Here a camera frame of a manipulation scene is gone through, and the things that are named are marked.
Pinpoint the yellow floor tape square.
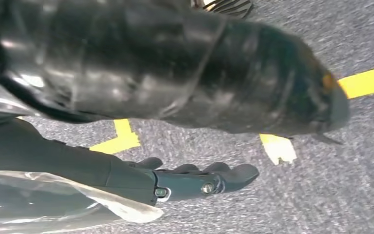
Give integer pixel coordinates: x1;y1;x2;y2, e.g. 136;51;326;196
259;64;374;166

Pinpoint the clear plastic film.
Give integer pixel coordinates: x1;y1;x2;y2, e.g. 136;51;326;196
0;170;165;234

